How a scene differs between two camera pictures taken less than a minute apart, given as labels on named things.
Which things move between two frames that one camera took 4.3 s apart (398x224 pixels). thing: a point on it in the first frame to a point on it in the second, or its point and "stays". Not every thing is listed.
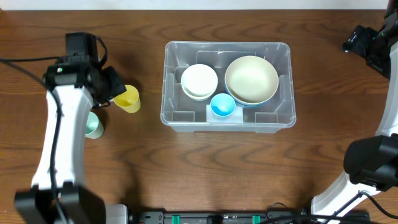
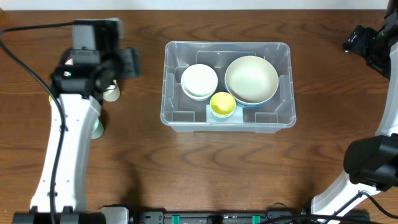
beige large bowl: x=251 y=79 stays
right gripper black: x=369 y=36 stays
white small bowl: x=199 y=82 stays
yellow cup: x=129 y=101 to x=222 y=104
